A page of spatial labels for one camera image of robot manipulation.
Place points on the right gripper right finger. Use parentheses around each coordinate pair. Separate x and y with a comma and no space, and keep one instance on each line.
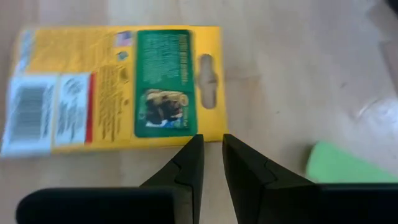
(248,177)

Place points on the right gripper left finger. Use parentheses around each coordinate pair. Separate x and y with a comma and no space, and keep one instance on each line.
(186,174)

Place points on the green eraser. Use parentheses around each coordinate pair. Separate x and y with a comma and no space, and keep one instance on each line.
(342,165)

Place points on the yellow green Crayola crayon box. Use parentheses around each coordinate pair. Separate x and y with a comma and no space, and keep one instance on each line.
(109,93)

